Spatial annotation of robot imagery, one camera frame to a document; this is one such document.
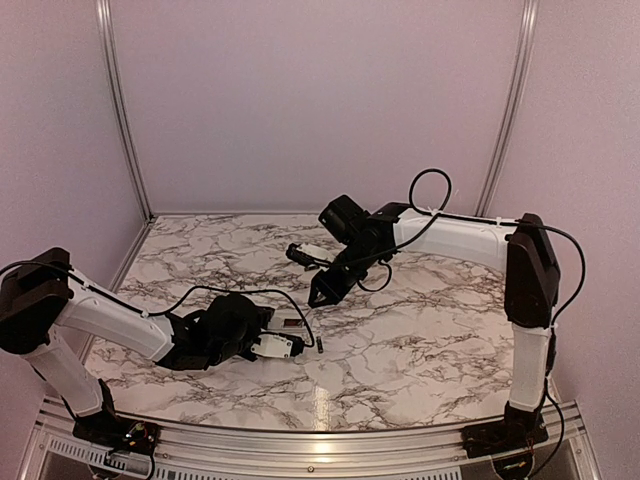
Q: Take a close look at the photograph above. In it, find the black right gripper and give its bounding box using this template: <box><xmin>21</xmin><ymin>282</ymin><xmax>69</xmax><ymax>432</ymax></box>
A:
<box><xmin>307</xmin><ymin>242</ymin><xmax>382</xmax><ymax>308</ymax></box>

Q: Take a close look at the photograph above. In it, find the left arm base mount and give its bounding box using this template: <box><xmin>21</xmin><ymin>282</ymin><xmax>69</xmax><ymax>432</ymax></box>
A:
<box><xmin>73</xmin><ymin>417</ymin><xmax>160</xmax><ymax>455</ymax></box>

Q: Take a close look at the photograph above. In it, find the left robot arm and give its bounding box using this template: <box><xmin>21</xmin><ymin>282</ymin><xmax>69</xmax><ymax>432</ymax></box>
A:
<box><xmin>1</xmin><ymin>248</ymin><xmax>274</xmax><ymax>445</ymax></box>

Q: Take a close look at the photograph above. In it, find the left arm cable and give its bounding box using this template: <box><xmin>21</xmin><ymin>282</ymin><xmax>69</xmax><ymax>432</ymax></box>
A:
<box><xmin>0</xmin><ymin>262</ymin><xmax>321</xmax><ymax>351</ymax></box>

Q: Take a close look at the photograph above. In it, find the front aluminium rail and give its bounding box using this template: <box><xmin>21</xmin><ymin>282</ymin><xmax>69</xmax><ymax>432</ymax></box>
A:
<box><xmin>17</xmin><ymin>397</ymin><xmax>602</xmax><ymax>479</ymax></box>

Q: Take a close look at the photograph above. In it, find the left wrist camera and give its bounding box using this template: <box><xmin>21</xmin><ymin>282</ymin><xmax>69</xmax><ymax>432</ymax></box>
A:
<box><xmin>251</xmin><ymin>332</ymin><xmax>305</xmax><ymax>358</ymax></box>

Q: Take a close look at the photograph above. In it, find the left aluminium frame post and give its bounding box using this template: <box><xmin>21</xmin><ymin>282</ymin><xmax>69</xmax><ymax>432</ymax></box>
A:
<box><xmin>95</xmin><ymin>0</ymin><xmax>154</xmax><ymax>223</ymax></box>

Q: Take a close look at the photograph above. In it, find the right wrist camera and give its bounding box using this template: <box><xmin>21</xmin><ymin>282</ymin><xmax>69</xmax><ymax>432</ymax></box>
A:
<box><xmin>285</xmin><ymin>243</ymin><xmax>334</xmax><ymax>271</ymax></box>

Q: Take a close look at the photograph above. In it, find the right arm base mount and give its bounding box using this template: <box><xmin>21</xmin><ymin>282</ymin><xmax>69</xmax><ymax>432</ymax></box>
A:
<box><xmin>461</xmin><ymin>421</ymin><xmax>549</xmax><ymax>459</ymax></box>

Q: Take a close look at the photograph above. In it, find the right aluminium frame post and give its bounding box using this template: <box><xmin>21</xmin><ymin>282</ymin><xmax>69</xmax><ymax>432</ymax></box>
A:
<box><xmin>474</xmin><ymin>0</ymin><xmax>540</xmax><ymax>217</ymax></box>

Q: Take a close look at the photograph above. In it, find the aluminium frame post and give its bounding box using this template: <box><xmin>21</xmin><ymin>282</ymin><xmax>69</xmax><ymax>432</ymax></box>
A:
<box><xmin>95</xmin><ymin>0</ymin><xmax>154</xmax><ymax>223</ymax></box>
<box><xmin>474</xmin><ymin>0</ymin><xmax>540</xmax><ymax>217</ymax></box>

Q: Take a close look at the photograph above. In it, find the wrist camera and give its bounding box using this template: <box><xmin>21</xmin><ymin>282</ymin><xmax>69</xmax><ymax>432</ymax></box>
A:
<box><xmin>285</xmin><ymin>243</ymin><xmax>334</xmax><ymax>271</ymax></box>
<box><xmin>251</xmin><ymin>332</ymin><xmax>305</xmax><ymax>358</ymax></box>

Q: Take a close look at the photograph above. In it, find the white remote control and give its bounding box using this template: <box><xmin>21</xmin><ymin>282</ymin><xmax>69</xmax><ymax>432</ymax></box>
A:
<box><xmin>267</xmin><ymin>311</ymin><xmax>306</xmax><ymax>335</ymax></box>

